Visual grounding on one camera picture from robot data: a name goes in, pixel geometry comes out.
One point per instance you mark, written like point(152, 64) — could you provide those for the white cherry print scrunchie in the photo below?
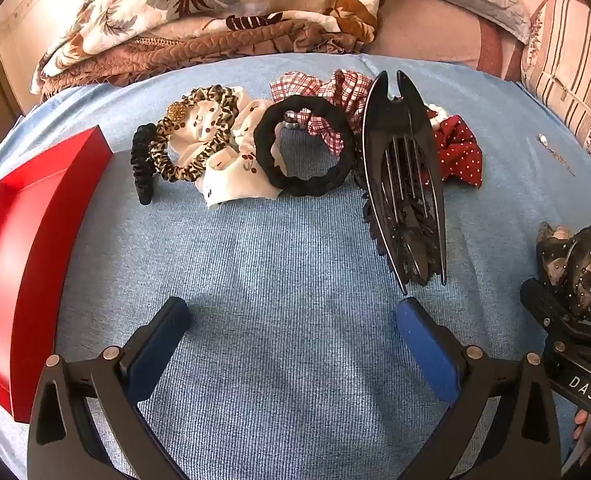
point(225, 170)

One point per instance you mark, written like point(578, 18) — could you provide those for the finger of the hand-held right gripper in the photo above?
point(543, 302)

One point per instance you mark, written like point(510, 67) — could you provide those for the black hair claw clip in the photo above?
point(375, 160)

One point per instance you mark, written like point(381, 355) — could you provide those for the red plaid scrunchie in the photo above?
point(345, 90)

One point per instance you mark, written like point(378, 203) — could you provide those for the leopard print scrunchie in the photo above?
point(190, 170)

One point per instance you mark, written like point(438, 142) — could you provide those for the person's right hand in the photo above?
point(581, 426)

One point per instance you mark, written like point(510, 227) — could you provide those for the small metal hair pin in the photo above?
point(543, 139)

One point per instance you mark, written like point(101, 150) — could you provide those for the black braided scrunchie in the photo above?
point(265, 160)

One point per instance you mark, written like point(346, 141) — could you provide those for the pink maroon bed sheet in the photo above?
point(425, 35)

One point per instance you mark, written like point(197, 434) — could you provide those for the striped floral pillow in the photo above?
point(570, 60)

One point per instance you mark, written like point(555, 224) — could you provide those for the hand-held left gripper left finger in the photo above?
point(158, 345)

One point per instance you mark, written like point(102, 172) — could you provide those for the red polka dot scrunchie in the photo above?
point(458, 152)

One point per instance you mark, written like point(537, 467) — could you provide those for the dark sheer dotted scrunchie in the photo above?
point(580, 265)

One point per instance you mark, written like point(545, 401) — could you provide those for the red tray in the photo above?
point(20, 240)

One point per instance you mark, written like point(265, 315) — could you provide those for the blue bed sheet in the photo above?
point(275, 260)

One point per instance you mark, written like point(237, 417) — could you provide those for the brown quilted blanket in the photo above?
point(200, 45)

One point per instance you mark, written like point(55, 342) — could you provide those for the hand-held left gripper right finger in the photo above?
point(428, 355)

